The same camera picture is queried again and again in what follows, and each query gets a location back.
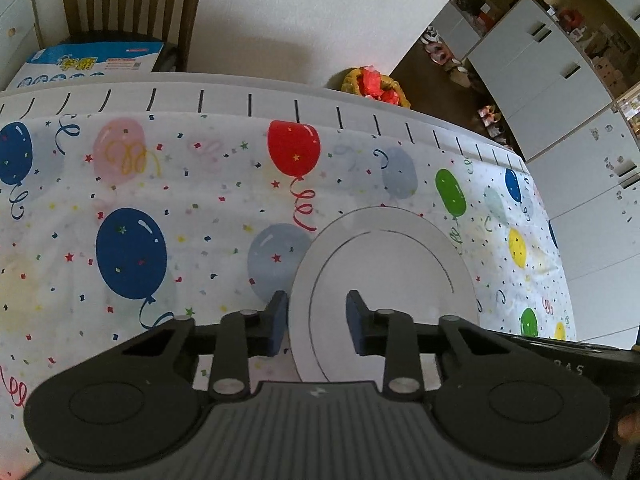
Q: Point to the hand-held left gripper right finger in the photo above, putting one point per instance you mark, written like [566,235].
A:
[354,320]

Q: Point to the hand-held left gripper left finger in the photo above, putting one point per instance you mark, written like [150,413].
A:
[277,322]

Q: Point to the white plate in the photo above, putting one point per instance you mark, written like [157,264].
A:
[390,260]

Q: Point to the person's right hand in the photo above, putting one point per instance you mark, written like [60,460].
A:
[630,425]

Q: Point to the balloon print tablecloth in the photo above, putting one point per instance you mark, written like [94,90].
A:
[200,185]

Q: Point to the yellow basket with red contents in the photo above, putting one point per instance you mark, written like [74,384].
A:
[372,85]

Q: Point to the row of shoes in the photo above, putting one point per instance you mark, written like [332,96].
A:
[440,52]

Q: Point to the white cabinet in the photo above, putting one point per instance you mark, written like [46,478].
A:
[550,75]

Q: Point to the blue and white package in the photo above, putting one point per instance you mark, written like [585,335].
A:
[95,62]

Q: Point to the white drawer unit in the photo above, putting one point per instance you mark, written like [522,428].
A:
[15,20]

